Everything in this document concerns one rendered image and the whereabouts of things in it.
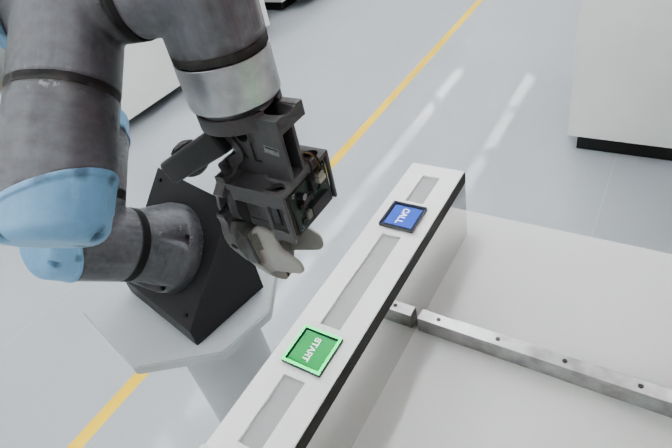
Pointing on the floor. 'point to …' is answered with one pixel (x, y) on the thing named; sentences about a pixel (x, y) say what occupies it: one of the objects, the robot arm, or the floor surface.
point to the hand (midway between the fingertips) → (278, 265)
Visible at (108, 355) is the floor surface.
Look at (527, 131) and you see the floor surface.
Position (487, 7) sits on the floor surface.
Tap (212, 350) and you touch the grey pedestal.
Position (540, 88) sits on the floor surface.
